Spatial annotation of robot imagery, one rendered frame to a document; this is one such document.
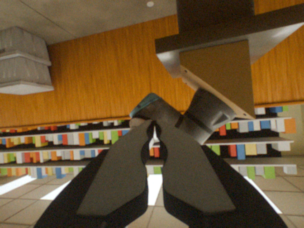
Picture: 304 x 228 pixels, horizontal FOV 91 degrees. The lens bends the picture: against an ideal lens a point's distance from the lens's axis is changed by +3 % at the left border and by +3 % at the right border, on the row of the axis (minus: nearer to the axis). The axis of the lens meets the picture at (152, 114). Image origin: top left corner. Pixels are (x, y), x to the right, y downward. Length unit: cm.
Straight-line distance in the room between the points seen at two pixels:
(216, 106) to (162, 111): 16
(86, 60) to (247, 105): 205
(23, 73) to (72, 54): 61
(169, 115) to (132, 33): 167
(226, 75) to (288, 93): 156
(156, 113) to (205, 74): 17
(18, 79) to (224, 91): 208
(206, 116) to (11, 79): 213
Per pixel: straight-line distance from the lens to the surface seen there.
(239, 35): 43
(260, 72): 189
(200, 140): 51
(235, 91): 42
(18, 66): 226
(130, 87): 186
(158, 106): 46
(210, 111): 48
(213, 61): 43
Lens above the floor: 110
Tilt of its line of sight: level
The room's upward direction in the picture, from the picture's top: 175 degrees clockwise
